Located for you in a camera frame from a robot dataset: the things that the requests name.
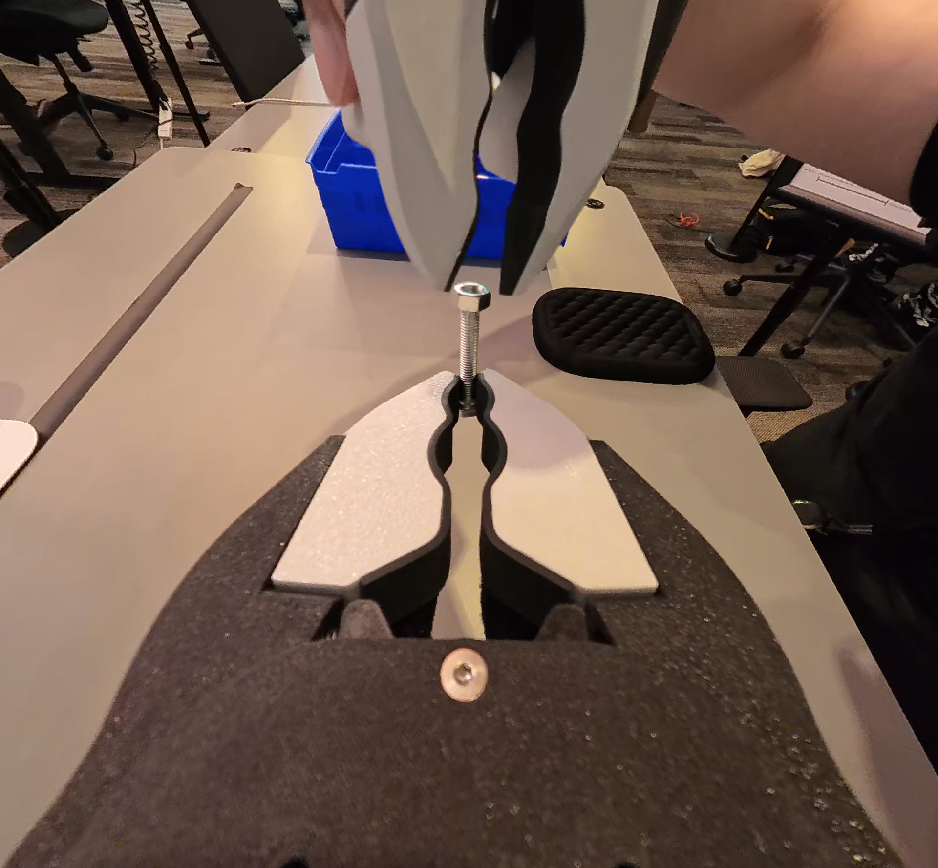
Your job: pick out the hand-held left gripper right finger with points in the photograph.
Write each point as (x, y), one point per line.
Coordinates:
(571, 501)

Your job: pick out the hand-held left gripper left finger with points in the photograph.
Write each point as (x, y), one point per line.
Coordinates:
(366, 501)

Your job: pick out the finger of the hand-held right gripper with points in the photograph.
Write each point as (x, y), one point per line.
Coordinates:
(425, 113)
(615, 40)

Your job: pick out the blue plastic bin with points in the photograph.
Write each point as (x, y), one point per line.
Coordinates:
(352, 208)

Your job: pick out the silver hex nut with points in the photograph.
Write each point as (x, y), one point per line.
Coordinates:
(472, 290)

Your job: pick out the silver bolt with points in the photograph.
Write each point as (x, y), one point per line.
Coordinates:
(469, 348)

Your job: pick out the person's right forearm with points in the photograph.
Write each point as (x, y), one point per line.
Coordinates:
(806, 62)

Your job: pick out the person's right hand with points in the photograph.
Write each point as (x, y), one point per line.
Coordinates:
(326, 18)

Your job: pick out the grey table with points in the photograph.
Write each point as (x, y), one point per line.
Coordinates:
(286, 120)

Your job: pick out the black textured pad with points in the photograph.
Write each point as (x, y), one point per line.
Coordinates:
(623, 333)

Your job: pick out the white cloth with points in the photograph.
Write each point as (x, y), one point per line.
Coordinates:
(762, 163)

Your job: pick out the dark board panel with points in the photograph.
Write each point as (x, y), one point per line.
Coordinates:
(234, 11)

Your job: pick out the black chair armrest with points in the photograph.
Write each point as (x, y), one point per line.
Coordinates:
(766, 383)

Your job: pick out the white power strip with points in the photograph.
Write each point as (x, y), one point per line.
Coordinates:
(165, 122)

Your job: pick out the wheeled cart white top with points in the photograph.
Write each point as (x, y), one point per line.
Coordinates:
(843, 197)

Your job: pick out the wooden document stand white base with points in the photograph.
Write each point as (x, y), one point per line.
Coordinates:
(13, 450)

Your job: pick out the black office chair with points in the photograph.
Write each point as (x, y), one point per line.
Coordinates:
(51, 25)

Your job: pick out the black table frame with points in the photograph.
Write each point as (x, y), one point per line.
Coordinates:
(139, 25)

